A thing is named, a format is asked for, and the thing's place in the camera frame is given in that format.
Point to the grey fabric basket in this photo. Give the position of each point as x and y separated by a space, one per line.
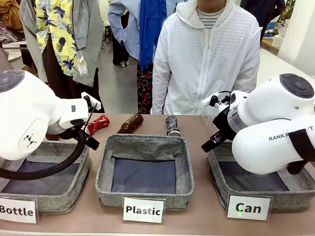
290 196
147 147
61 204

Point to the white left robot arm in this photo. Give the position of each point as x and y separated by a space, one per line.
24 110

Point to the white Can label sign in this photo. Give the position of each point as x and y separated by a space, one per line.
248 208

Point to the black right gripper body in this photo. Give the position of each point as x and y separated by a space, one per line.
222 123

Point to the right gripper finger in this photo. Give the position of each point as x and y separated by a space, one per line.
208 147
217 137

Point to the white Bottle label sign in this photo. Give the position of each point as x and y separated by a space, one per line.
17 211

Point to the person in white jacket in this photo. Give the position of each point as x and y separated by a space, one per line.
197 61

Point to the yellow floral shirt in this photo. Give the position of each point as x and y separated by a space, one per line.
57 29

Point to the white side table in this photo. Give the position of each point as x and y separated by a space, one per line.
278 64

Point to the white Plastic label sign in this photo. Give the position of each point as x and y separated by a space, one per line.
143 210

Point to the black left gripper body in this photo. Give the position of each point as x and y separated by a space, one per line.
73 132

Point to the crushed red can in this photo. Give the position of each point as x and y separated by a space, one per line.
99 124

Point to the grey cardigan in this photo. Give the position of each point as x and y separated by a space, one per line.
86 37

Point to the dark brown trousers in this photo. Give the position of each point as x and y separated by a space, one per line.
59 83

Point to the red floral skirt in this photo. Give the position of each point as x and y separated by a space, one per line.
145 91

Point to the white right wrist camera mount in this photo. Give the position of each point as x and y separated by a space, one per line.
209 100

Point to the orange cloth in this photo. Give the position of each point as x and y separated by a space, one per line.
9 12

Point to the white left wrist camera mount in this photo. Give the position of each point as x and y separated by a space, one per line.
94 104

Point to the person in light blue shirt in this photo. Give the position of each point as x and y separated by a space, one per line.
128 24

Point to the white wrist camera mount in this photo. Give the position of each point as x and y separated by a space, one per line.
94 104
209 100

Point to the white-sleeved left forearm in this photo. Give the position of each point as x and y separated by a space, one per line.
247 78

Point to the blue scarf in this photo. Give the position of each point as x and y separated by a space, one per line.
150 29

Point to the person in dark clothes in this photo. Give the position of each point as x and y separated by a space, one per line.
261 12

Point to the white-sleeved right forearm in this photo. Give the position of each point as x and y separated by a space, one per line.
160 93

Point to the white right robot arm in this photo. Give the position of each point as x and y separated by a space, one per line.
270 103

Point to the paper clothing tag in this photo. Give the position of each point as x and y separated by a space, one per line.
83 68

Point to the brown glass bottle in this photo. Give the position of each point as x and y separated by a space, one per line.
131 123

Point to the crushed black silver can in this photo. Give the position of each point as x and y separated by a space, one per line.
172 126

